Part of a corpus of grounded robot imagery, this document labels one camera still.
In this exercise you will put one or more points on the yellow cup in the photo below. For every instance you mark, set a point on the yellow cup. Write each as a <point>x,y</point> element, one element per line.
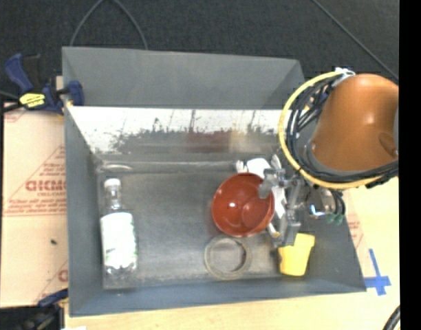
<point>294,258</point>

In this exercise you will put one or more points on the red bowl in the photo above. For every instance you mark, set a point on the red bowl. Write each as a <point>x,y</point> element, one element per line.
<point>238,208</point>

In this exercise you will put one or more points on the clear plastic bottle white label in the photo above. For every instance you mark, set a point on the clear plastic bottle white label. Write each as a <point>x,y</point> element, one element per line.
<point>118,232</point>

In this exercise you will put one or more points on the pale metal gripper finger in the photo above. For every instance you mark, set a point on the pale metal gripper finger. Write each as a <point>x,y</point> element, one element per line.
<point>268,184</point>
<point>290,230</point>

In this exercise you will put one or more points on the grey metal bin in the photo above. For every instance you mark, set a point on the grey metal bin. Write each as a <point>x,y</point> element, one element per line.
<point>176,205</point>

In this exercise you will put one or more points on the brown cardboard board red print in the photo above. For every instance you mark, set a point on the brown cardboard board red print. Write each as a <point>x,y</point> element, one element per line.
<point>31,225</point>

